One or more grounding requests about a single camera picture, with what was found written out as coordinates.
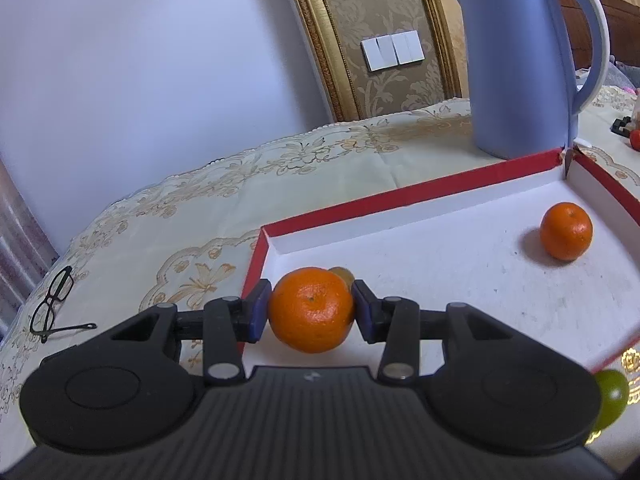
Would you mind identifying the orange mandarin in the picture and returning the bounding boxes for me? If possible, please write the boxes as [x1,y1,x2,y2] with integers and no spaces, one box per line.
[268,266,356,354]
[539,202,594,262]

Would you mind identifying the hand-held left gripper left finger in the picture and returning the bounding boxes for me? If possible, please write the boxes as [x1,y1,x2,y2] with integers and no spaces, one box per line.
[107,280,273,386]

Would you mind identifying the patterned curtain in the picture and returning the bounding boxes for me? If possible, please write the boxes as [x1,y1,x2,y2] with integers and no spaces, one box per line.
[0,160,58,341]

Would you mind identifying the green tomato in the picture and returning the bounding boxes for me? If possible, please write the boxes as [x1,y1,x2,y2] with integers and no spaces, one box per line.
[590,369,631,433]

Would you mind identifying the white wall switch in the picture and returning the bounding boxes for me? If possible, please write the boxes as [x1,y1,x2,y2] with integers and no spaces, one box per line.
[391,30,424,66]
[361,35,400,72]

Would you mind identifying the wooden headboard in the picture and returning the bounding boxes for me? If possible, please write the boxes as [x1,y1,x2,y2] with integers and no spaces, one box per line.
[556,0,640,68]

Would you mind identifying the cream embroidered tablecloth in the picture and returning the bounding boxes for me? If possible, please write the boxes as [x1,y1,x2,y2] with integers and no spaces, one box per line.
[0,82,640,461]

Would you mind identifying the black eyeglasses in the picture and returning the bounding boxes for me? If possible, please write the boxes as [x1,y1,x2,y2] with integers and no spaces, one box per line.
[29,266,98,345]

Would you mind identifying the red cardboard tray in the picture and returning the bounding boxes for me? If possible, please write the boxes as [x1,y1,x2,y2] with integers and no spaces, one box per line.
[235,144,640,376]

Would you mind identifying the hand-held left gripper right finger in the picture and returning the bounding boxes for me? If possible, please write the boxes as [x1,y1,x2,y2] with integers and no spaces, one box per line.
[351,280,521,386]

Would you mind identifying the gold wall frame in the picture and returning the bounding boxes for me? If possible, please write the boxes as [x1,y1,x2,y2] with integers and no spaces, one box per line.
[280,0,463,123]

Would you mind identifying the blue electric kettle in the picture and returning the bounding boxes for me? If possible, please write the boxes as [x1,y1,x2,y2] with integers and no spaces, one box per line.
[448,0,612,161]

